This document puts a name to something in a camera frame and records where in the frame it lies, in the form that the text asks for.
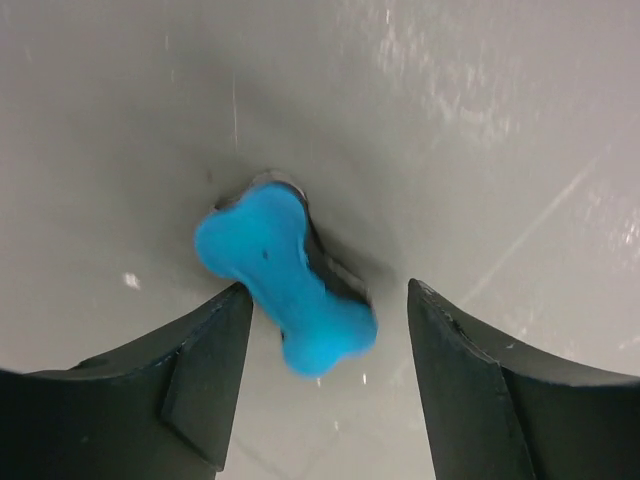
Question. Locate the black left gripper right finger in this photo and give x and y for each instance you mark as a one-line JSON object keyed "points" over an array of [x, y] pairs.
{"points": [[497, 408]]}

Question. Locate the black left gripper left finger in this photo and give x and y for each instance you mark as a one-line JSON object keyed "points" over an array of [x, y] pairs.
{"points": [[159, 407]]}

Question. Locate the blue bone-shaped eraser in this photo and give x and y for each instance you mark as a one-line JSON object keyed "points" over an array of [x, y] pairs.
{"points": [[264, 238]]}

